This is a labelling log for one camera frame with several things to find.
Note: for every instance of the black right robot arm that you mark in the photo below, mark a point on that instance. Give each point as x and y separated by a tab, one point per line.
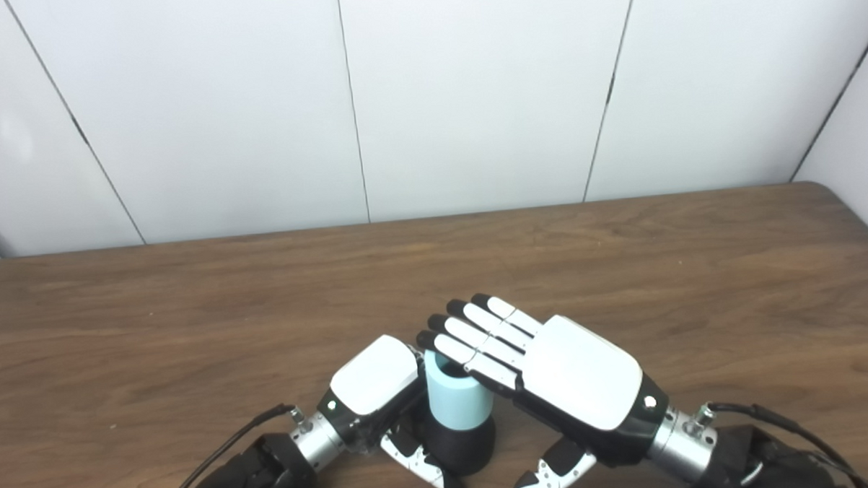
759	456

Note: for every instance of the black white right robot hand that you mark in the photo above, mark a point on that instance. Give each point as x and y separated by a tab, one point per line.
583	372

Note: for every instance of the light blue cylinder cup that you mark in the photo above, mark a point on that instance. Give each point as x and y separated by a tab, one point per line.
454	398

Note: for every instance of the black funnel-shaped nozzle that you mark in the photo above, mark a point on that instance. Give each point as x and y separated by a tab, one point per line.
463	445

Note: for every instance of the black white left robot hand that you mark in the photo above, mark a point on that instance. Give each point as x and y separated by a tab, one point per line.
374	376

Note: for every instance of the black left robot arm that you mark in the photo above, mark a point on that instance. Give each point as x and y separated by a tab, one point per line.
276	473

